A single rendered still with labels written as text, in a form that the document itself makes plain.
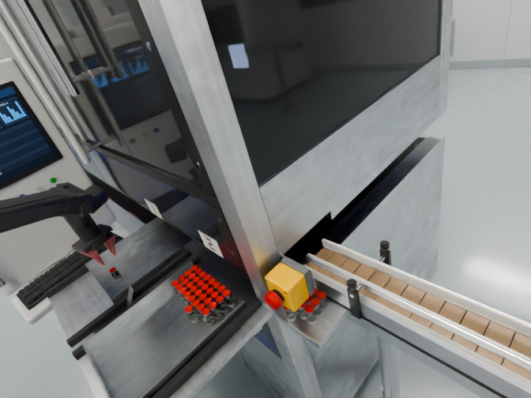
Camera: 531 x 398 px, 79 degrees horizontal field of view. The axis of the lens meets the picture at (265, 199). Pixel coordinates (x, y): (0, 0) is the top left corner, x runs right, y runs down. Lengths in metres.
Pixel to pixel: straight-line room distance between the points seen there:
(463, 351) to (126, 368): 0.71
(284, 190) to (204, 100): 0.27
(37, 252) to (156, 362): 0.87
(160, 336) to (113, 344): 0.13
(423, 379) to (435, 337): 1.01
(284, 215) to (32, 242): 1.12
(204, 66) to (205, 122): 0.08
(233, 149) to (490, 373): 0.57
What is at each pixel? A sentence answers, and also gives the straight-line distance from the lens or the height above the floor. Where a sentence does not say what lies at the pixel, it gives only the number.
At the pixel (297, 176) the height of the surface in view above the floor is 1.17.
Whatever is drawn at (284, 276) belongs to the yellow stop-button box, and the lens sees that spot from 0.69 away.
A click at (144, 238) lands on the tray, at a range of 1.29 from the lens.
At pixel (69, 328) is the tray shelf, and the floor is 0.88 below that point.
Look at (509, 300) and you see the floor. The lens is 2.03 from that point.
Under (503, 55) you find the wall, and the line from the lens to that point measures 5.18.
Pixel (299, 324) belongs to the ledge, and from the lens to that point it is 0.80.
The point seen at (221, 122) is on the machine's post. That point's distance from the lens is 0.56.
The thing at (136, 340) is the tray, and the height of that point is 0.88.
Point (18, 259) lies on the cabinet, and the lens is 1.59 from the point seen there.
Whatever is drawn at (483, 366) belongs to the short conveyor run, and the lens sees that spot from 0.70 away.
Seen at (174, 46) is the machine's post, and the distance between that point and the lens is 0.52.
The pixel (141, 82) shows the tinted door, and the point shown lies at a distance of 0.71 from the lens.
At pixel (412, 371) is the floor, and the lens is 1.73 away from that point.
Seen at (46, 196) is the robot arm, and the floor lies 1.27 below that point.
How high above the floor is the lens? 1.53
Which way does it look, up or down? 32 degrees down
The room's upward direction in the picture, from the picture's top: 17 degrees counter-clockwise
